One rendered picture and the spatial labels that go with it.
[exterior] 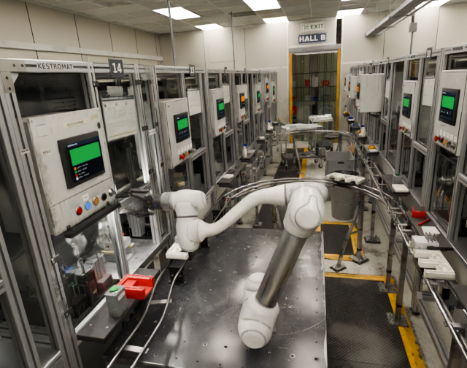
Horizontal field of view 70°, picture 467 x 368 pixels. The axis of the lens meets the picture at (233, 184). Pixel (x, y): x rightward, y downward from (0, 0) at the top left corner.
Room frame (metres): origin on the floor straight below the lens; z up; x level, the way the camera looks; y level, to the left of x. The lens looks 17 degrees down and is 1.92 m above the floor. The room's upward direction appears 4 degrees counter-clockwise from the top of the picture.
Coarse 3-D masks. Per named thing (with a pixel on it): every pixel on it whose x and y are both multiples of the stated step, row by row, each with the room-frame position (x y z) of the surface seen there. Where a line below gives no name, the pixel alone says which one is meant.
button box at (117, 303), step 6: (120, 288) 1.34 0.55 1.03; (108, 294) 1.30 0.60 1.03; (114, 294) 1.30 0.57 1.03; (120, 294) 1.32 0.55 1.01; (108, 300) 1.30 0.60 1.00; (114, 300) 1.29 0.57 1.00; (120, 300) 1.32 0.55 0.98; (126, 300) 1.36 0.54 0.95; (108, 306) 1.30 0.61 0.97; (114, 306) 1.29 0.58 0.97; (120, 306) 1.31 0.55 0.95; (126, 306) 1.35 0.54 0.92; (114, 312) 1.29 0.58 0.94; (120, 312) 1.30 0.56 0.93
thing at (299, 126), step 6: (282, 126) 7.25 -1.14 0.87; (288, 126) 7.14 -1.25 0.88; (294, 126) 6.83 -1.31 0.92; (300, 126) 6.84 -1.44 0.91; (306, 126) 6.83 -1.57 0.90; (312, 126) 6.98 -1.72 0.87; (318, 126) 6.93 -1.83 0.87; (282, 156) 7.08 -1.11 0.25; (288, 156) 7.00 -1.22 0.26; (300, 156) 6.93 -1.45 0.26; (306, 156) 6.89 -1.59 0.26; (312, 156) 6.83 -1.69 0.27; (318, 156) 6.83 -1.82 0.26; (282, 162) 7.26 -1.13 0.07
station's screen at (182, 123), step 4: (180, 116) 2.47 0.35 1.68; (184, 116) 2.54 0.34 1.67; (180, 120) 2.46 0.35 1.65; (184, 120) 2.53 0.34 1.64; (180, 124) 2.45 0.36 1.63; (184, 124) 2.52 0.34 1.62; (180, 128) 2.45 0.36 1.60; (184, 128) 2.51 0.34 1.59; (188, 128) 2.60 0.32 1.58; (180, 132) 2.44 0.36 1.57; (184, 132) 2.50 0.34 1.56; (188, 132) 2.59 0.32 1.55; (180, 136) 2.43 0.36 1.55; (184, 136) 2.50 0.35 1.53
